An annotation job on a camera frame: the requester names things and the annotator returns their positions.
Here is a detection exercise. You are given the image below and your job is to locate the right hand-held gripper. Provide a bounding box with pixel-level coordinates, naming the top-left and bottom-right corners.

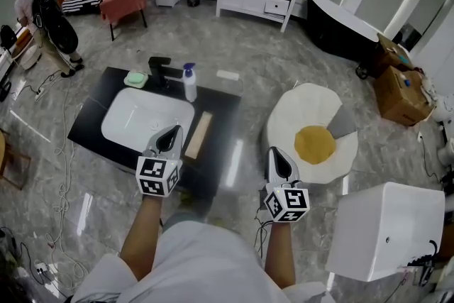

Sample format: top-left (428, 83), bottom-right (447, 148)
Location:
top-left (262, 146), bottom-right (311, 224)

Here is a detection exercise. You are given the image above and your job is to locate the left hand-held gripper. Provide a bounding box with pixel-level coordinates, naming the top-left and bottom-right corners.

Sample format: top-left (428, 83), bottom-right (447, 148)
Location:
top-left (135, 124), bottom-right (185, 198)

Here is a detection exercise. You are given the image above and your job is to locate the white toiletry bottle blue pump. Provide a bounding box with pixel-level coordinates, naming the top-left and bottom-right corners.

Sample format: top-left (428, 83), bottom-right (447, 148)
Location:
top-left (182, 62), bottom-right (198, 104)

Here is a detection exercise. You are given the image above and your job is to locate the person's right forearm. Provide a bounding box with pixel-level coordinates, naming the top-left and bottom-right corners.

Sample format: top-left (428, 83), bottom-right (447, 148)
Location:
top-left (264, 221), bottom-right (297, 290)

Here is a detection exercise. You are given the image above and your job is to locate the person's left forearm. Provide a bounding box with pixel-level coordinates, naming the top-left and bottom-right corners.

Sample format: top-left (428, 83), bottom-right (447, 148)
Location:
top-left (119, 194), bottom-right (165, 282)

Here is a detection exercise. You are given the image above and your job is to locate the white sink basin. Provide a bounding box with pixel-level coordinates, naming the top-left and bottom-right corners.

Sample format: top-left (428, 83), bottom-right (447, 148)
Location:
top-left (100, 87), bottom-right (196, 154)

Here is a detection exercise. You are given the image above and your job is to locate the black sink counter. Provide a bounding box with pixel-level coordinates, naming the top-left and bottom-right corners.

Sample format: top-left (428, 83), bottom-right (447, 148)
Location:
top-left (67, 66), bottom-right (245, 202)

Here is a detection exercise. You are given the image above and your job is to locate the wooden tray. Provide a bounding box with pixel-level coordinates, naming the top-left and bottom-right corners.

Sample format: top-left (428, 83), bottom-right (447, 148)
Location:
top-left (184, 110), bottom-right (214, 161)

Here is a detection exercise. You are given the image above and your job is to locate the white egg-shaped rug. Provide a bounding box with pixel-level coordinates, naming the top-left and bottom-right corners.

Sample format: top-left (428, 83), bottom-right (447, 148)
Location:
top-left (262, 82), bottom-right (359, 185)

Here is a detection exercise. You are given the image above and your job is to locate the green soap dish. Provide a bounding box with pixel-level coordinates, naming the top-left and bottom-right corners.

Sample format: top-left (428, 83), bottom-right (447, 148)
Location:
top-left (123, 70), bottom-right (150, 88)

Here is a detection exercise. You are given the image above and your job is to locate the black faucet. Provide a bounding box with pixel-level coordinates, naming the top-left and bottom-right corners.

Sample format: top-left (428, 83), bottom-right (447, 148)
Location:
top-left (148, 56), bottom-right (185, 90)

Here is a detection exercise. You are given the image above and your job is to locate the white flat bar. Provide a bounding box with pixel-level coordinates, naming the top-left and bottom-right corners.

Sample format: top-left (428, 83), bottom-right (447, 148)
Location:
top-left (216, 69), bottom-right (240, 81)

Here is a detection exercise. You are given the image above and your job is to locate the white rectangular bathtub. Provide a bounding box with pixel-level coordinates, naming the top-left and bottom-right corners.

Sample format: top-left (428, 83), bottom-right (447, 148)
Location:
top-left (325, 181), bottom-right (446, 283)

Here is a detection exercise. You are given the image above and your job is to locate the person's white shirt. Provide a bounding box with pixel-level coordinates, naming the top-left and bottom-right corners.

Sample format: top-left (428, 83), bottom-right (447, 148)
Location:
top-left (70, 219), bottom-right (338, 303)

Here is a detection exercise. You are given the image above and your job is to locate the large cardboard box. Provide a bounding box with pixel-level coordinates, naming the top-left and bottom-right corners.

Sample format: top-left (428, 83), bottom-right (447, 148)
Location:
top-left (374, 65), bottom-right (436, 128)

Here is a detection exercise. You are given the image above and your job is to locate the black bathtub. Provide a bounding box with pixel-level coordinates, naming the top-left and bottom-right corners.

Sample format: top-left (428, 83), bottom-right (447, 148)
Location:
top-left (306, 0), bottom-right (383, 79)

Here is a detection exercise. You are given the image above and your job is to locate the wooden chair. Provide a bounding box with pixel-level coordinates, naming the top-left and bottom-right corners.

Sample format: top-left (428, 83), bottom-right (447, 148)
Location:
top-left (0, 128), bottom-right (32, 191)

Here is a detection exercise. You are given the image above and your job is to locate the small cardboard box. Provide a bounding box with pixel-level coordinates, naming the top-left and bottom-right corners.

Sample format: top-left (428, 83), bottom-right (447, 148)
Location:
top-left (375, 32), bottom-right (414, 71)

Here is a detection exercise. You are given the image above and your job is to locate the white round basket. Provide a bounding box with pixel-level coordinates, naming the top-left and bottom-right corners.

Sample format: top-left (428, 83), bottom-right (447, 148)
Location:
top-left (16, 43), bottom-right (40, 71)

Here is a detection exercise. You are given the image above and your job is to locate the black bag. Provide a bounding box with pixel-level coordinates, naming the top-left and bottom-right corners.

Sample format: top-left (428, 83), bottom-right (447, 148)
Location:
top-left (0, 24), bottom-right (18, 51)

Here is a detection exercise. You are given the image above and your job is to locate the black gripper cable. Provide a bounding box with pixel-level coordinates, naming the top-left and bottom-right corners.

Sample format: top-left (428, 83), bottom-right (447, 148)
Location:
top-left (253, 187), bottom-right (275, 260)

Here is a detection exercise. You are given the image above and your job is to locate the white rope cable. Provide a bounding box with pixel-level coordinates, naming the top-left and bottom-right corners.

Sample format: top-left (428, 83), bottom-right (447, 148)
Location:
top-left (52, 81), bottom-right (90, 292)

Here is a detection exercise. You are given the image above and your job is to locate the black floor cable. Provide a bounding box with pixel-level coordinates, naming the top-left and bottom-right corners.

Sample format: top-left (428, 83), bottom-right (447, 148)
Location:
top-left (417, 132), bottom-right (441, 182)

